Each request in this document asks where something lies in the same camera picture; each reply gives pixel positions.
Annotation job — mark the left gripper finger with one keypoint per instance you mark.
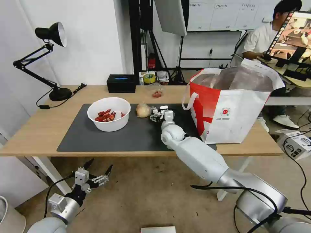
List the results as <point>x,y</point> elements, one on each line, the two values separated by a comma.
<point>107,174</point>
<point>88,163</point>

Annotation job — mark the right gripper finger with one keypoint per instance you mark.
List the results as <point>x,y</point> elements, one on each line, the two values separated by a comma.
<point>156,108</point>
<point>153,118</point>

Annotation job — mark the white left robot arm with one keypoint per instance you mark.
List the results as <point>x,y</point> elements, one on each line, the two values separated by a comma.
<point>57,222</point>

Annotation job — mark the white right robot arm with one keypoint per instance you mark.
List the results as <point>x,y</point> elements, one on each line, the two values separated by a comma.
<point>201,157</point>

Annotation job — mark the clear bag with red scraps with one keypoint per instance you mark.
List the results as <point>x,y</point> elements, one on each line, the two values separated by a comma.
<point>157,94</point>

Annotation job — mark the white plastic bag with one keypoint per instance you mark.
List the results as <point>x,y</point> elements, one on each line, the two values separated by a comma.
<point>163,76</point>

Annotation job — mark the red and white takeout bag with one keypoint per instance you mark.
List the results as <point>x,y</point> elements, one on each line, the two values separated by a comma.
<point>233,114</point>

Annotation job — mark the crumpled beige wrapper ball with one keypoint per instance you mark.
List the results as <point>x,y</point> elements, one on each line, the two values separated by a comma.
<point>142,110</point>

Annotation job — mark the yellow tape roll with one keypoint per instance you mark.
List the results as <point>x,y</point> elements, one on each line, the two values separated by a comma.
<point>149,78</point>

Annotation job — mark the black desk mat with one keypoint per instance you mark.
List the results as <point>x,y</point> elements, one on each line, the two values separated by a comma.
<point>121,138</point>

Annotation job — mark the black rectangular box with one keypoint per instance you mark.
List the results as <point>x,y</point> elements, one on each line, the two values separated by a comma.
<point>121,85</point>

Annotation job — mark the white round bowl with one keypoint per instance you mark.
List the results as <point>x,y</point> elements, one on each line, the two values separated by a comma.
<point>109,123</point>

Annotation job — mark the red fire extinguisher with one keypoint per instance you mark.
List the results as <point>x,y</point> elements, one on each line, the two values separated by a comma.
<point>152,62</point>

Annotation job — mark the red crayfish shells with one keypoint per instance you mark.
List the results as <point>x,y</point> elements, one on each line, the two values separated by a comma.
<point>105,116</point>

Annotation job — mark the black light tripod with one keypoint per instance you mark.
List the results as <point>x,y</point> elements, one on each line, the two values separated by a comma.
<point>179,60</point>

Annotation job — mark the white waste bin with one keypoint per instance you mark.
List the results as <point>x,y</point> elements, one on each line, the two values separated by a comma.
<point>9,216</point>

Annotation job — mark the white robot front shell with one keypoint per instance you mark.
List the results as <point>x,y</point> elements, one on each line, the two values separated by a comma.
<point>158,229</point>

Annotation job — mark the black desk lamp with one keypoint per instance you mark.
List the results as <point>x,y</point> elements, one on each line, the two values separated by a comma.
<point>59,93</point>

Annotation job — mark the white softbox light panel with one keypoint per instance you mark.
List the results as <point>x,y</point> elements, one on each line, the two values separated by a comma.
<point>171,17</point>

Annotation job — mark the whiteboard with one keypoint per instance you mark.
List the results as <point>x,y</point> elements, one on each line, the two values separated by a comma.
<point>218,14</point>

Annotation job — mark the person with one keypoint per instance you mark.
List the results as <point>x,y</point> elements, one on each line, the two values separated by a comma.
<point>258,38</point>

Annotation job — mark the white printed cardboard box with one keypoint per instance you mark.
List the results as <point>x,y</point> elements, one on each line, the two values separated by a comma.
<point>295,144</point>

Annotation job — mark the light wooden side desk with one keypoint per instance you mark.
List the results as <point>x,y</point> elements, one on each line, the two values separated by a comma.
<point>296,81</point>

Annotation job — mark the tilted computer monitor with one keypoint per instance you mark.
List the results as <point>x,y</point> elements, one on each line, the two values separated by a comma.
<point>291,34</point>

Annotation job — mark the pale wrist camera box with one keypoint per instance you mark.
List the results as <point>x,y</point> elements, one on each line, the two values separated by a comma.
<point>81,176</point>

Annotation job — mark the black metal frame stand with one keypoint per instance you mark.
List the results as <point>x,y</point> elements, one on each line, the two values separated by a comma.
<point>137,36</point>

